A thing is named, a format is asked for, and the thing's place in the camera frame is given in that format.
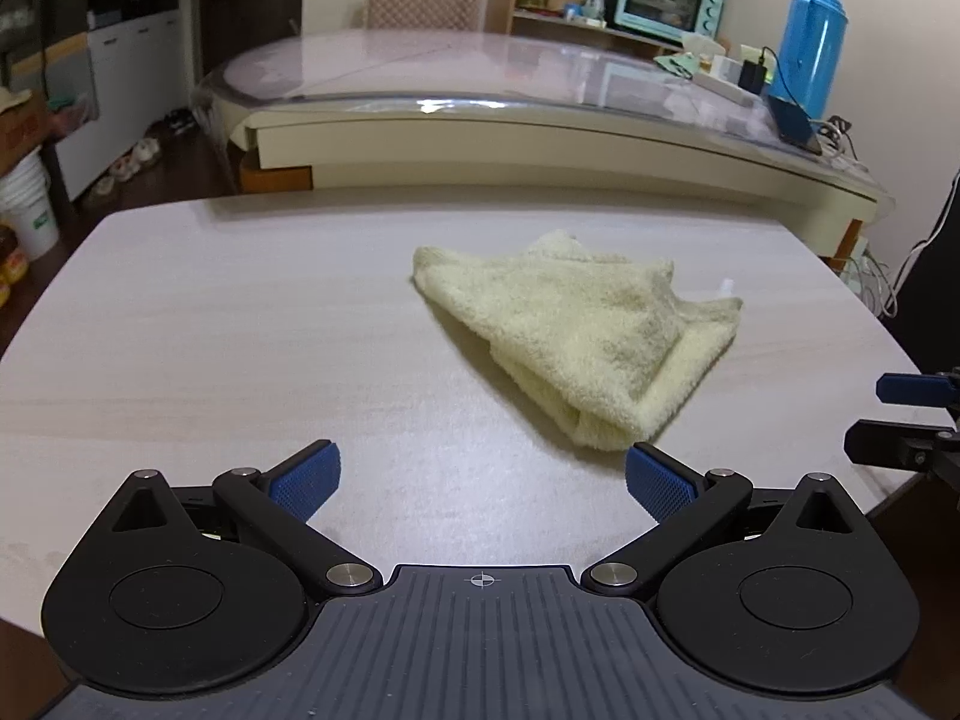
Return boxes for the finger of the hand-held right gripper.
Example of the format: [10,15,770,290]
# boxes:
[876,372,960,406]
[843,420,960,472]

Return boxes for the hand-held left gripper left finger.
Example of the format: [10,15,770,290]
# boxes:
[111,439,382,599]

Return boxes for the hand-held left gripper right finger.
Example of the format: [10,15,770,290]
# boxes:
[581,441,852,599]

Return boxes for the pale yellow towel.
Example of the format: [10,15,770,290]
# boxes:
[411,231,745,452]

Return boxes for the dark furniture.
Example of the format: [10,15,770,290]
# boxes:
[892,165,960,377]

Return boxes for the blue phone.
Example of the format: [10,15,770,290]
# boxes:
[766,94,823,155]

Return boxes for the white power strip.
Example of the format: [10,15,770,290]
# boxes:
[694,71,758,106]

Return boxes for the cream table with glass top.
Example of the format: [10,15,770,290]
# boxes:
[191,28,897,256]

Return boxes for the blue thermos flask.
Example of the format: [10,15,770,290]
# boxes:
[776,0,848,121]

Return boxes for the row of light shoes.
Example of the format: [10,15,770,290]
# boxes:
[82,135,163,205]

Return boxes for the yellow oil bottles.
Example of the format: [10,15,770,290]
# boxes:
[0,225,31,308]

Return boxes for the white plastic bucket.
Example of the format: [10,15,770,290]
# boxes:
[0,154,61,260]

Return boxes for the green cloth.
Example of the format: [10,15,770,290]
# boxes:
[652,52,706,80]

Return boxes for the white cabinet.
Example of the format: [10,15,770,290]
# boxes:
[45,11,185,200]

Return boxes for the cardboard box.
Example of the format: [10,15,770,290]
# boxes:
[0,90,53,177]

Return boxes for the dark wooden door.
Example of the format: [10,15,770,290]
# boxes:
[176,0,305,115]

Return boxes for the wooden shelf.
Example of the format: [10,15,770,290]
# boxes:
[486,0,721,57]

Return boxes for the hanging white cables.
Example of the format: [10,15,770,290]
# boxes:
[846,238,901,317]

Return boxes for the tangled white cables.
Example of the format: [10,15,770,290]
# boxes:
[810,116,872,167]

